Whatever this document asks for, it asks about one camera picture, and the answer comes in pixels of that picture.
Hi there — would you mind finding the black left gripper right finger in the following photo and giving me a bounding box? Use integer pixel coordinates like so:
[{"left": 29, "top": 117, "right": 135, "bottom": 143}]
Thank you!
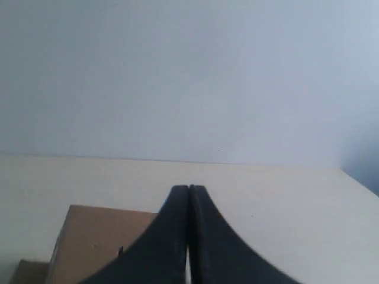
[{"left": 188, "top": 185, "right": 297, "bottom": 284}]

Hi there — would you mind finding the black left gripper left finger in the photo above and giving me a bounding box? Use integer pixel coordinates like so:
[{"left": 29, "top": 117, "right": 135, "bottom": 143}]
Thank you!
[{"left": 82, "top": 185, "right": 189, "bottom": 284}]

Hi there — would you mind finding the wooden coin box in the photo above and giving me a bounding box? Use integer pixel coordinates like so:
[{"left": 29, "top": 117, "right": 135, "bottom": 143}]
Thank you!
[{"left": 10, "top": 205, "right": 156, "bottom": 283}]

